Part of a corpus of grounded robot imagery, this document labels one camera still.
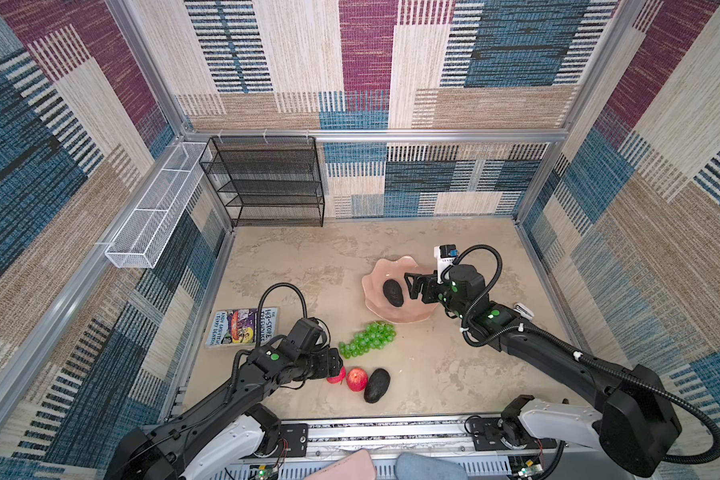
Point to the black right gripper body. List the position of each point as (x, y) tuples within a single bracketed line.
[(433, 292)]

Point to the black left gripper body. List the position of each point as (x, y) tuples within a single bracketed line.
[(322, 364)]

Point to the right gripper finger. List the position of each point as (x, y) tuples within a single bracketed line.
[(411, 278), (413, 292)]

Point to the red fake peach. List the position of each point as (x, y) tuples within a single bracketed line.
[(339, 378)]

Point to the dark avocado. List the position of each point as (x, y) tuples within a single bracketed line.
[(393, 293), (377, 385)]

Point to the red fake apple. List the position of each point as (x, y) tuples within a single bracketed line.
[(357, 379)]

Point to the green fake grape bunch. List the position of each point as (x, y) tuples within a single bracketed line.
[(375, 336)]

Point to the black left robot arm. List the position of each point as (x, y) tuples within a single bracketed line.
[(231, 422)]

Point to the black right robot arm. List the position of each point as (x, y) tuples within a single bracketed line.
[(628, 414)]

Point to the pink scalloped fruit bowl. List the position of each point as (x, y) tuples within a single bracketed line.
[(384, 269)]

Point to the colourful comic book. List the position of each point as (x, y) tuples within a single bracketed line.
[(238, 327)]

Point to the pink object front edge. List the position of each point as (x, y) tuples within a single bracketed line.
[(356, 466)]

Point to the blue denim object front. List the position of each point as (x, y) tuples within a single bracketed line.
[(410, 466)]

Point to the black mesh shelf rack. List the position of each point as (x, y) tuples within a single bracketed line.
[(266, 181)]

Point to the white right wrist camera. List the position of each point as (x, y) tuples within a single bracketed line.
[(445, 256)]

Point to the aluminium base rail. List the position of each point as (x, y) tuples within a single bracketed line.
[(449, 436)]

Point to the white wire wall basket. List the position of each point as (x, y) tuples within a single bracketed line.
[(142, 239)]

